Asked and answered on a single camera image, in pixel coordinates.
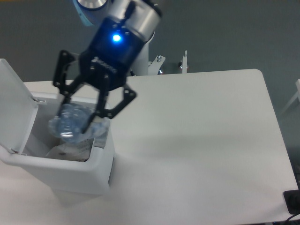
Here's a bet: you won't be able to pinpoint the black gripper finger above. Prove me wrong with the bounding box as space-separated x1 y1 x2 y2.
82 84 137 134
52 50 79 117

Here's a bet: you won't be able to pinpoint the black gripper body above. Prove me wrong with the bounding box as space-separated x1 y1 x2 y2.
79 18 144 91

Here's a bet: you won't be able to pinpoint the clear plastic water bottle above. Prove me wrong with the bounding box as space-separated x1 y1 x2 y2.
48 103 110 144

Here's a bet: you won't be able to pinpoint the white paper wrapper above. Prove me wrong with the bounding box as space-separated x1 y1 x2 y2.
46 139 92 162

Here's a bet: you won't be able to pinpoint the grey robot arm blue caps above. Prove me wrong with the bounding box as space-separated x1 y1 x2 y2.
53 0 162 133

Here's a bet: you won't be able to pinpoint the white trash can lid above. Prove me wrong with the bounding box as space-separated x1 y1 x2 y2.
0 59 38 153

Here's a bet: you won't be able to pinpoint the white trash can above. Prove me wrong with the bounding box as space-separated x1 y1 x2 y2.
0 92 115 195

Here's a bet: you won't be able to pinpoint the white furniture leg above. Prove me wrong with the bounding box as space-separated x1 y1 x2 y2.
282 79 300 113

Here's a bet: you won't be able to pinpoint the black device at edge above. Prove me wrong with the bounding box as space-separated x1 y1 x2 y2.
283 190 300 214

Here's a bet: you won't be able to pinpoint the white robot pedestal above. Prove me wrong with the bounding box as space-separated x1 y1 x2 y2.
130 31 155 76

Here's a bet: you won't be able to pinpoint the white metal base frame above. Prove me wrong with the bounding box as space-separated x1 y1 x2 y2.
148 50 189 75

